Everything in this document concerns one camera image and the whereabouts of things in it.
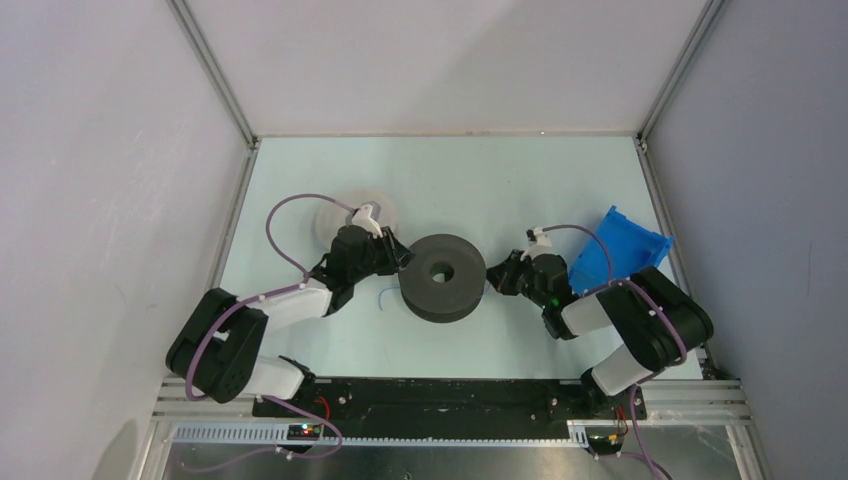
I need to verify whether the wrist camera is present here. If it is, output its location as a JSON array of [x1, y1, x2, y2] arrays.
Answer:
[[520, 227, 553, 260], [348, 201, 383, 238]]

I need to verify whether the controller board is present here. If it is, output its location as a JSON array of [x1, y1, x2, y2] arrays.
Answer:
[[586, 434, 626, 458], [286, 424, 323, 442]]

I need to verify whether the blue plastic bin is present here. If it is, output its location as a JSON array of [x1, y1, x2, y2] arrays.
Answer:
[[569, 205, 674, 294]]

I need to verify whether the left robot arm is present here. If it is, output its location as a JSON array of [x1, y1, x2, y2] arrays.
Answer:
[[166, 226, 414, 417]]

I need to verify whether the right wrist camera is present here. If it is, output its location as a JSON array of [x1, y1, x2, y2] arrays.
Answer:
[[520, 227, 553, 260]]

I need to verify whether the left controller board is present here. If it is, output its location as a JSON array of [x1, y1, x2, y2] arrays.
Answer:
[[286, 424, 323, 442]]

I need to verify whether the white slotted cable duct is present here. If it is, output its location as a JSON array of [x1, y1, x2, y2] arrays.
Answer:
[[172, 422, 588, 448]]

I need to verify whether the white cable spool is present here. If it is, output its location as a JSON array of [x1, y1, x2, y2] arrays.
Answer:
[[313, 188, 399, 249]]

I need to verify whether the black cable spool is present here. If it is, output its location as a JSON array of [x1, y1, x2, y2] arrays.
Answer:
[[398, 234, 486, 324]]

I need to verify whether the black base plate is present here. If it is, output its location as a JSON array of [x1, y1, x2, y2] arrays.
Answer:
[[290, 377, 646, 439]]

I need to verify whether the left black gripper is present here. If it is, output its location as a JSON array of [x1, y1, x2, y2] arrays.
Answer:
[[349, 226, 416, 284]]

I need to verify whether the right controller board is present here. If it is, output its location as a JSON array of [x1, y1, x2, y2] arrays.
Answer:
[[586, 434, 626, 458]]

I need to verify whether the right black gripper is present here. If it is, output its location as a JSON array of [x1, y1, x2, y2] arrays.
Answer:
[[482, 248, 549, 309]]

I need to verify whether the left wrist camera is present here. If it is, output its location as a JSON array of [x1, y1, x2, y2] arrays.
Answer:
[[348, 201, 383, 238]]

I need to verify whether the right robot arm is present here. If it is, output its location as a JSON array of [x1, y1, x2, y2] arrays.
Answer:
[[486, 250, 714, 418]]

